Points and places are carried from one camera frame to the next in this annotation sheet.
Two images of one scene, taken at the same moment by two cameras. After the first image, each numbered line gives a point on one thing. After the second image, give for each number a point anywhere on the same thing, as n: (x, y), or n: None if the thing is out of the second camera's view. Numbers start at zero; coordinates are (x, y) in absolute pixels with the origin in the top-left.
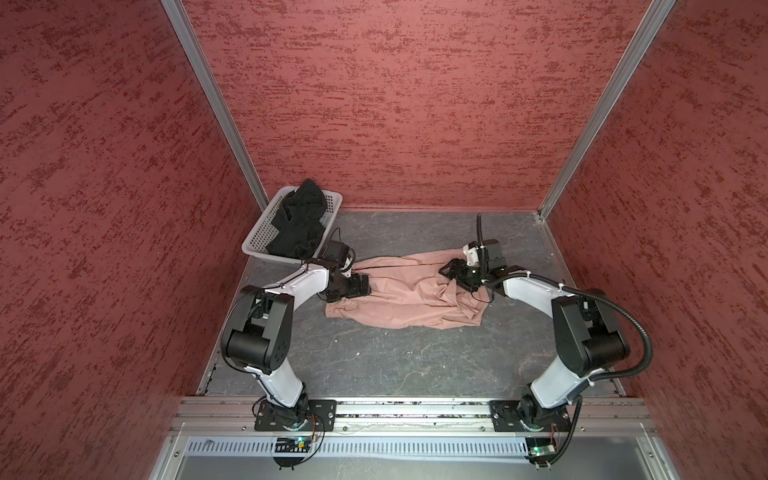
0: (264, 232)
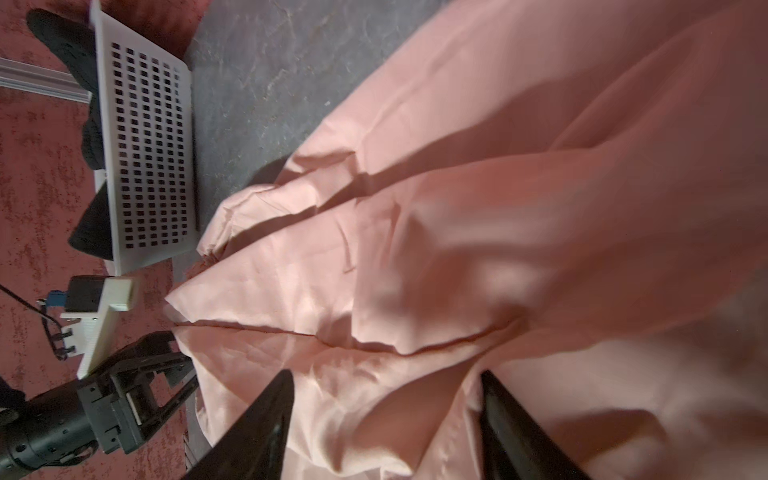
0: (147, 124)
